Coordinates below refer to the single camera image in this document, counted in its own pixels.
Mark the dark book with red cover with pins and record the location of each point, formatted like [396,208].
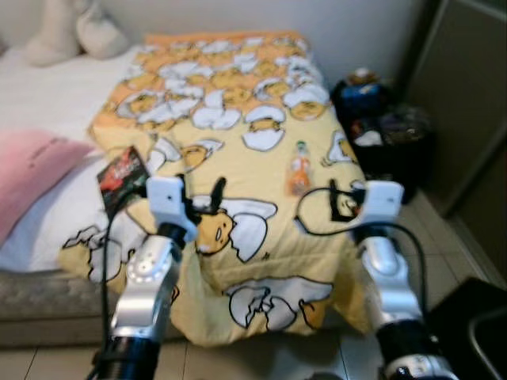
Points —
[123,178]

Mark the pink pillow with fist print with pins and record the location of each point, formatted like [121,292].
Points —
[36,174]

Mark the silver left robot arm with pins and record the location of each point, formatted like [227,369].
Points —
[146,285]

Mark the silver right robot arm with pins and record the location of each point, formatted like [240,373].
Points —
[392,281]

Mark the orange drink bottle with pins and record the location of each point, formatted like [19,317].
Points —
[299,170]

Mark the yellow cartoon egg blanket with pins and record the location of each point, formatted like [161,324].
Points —
[238,103]

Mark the bed with white mattress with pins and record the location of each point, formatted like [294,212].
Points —
[47,95]

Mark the grey-brown wardrobe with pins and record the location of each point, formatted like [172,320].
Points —
[459,79]

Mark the black chair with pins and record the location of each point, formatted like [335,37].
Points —
[467,324]

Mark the beige plush toy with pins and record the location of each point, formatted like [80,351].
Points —
[75,32]

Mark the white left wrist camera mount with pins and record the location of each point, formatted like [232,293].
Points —
[168,202]

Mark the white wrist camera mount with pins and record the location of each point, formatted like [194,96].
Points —
[382,202]
[168,202]

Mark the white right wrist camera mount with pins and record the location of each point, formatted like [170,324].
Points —
[382,202]

